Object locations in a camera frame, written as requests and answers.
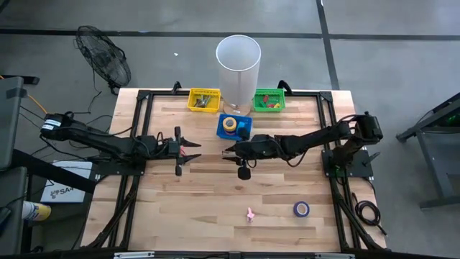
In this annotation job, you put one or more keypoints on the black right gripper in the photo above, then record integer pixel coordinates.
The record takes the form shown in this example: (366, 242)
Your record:
(262, 145)

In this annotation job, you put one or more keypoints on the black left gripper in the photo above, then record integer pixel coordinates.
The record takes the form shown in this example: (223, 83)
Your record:
(161, 148)

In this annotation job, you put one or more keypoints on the yellow tape roll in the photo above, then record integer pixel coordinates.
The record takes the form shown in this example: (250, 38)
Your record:
(224, 124)

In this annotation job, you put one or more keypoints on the grey staple remover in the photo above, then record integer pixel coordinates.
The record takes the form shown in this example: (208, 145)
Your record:
(203, 102)

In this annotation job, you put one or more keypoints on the green staple remover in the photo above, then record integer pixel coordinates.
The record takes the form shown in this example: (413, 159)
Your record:
(207, 101)

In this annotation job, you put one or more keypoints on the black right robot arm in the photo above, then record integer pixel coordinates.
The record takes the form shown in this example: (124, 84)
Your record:
(312, 138)

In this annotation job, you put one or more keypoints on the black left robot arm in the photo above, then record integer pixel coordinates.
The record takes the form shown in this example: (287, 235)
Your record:
(100, 140)

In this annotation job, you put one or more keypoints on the pink staple remover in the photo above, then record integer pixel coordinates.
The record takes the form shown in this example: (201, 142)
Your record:
(250, 215)

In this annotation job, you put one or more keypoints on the purple tape roll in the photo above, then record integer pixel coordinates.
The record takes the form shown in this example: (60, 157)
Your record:
(295, 209)

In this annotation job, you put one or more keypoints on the blue plastic basket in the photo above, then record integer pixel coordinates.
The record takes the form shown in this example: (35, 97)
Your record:
(220, 134)

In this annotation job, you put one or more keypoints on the yellow plastic basket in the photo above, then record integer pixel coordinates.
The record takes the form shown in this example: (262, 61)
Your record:
(212, 94)

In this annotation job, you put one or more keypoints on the black table clamp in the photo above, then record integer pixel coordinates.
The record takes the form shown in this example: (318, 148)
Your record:
(284, 86)
(176, 86)

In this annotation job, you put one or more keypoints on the white cylinder shade lamp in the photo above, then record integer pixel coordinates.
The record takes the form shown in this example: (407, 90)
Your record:
(238, 82)

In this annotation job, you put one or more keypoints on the green plastic basket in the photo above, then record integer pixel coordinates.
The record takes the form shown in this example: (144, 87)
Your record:
(278, 94)

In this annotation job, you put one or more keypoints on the black floor fan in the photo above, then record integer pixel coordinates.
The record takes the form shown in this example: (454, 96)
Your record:
(104, 57)

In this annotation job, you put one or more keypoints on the white printed sign board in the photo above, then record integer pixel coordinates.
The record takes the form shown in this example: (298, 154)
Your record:
(64, 192)

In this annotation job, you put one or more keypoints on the yellow and white can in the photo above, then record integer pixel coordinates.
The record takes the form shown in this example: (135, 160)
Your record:
(36, 211)

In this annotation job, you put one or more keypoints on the grey equipment cart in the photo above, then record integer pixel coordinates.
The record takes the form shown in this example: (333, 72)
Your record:
(9, 118)

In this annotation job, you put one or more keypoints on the grey equipment stand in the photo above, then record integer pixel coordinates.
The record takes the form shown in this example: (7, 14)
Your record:
(435, 154)

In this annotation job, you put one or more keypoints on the black aluminium table frame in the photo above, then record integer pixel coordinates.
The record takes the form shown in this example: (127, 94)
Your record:
(165, 93)

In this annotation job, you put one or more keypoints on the silver metal bracket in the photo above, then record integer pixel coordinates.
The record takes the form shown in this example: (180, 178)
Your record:
(334, 256)
(133, 255)

